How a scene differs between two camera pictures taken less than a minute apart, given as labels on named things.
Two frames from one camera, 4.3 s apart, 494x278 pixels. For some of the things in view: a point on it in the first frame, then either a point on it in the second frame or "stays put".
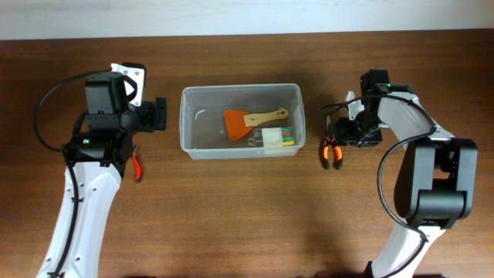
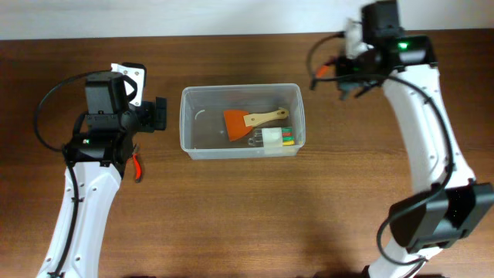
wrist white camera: (137, 72) stays put
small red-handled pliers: (137, 165) stays put
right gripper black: (342, 133) → (344, 83)
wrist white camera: (354, 107) → (354, 44)
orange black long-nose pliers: (336, 144) → (325, 72)
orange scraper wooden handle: (238, 123) stays put
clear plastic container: (203, 128) stays put
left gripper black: (156, 114) stays put
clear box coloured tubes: (279, 137) stays put
